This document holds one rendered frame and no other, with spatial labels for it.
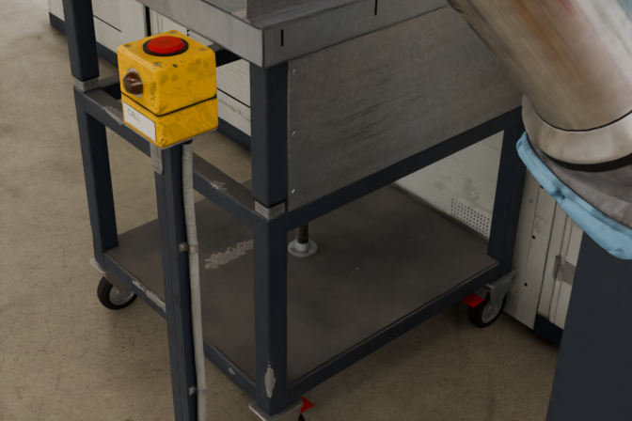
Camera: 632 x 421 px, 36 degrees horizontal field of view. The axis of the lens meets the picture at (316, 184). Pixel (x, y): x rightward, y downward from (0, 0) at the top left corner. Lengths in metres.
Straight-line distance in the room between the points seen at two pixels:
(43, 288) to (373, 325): 0.79
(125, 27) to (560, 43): 2.39
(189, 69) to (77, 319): 1.15
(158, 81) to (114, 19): 2.03
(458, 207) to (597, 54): 1.40
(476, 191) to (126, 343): 0.79
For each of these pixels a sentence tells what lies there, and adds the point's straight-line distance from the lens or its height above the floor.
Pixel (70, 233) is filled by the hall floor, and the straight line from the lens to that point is 2.39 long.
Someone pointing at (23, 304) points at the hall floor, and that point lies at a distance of 2.20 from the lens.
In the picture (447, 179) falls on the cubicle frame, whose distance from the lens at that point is 2.11.
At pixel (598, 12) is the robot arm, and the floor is 1.08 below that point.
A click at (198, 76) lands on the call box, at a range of 1.07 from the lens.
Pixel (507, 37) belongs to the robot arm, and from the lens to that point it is 0.71.
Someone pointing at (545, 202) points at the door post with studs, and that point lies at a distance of 1.95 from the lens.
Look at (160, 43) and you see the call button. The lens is 1.08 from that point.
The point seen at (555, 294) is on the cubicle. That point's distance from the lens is 2.00.
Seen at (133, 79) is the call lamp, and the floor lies 0.88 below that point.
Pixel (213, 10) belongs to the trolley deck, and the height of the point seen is 0.84.
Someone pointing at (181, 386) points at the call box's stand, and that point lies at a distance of 1.34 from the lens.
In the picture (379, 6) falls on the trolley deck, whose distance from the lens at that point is 1.39.
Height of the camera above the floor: 1.34
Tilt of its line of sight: 32 degrees down
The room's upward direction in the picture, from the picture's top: 1 degrees clockwise
